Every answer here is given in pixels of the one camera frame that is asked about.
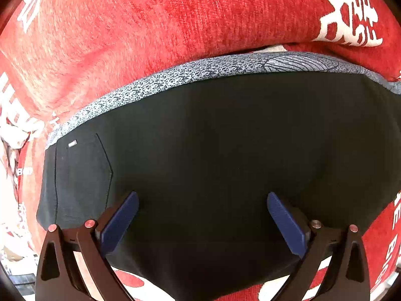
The red printed blanket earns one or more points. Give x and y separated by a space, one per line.
125 31

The black pants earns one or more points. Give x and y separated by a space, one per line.
203 150

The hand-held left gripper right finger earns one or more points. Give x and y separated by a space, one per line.
286 222

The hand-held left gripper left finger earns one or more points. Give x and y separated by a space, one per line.
119 222

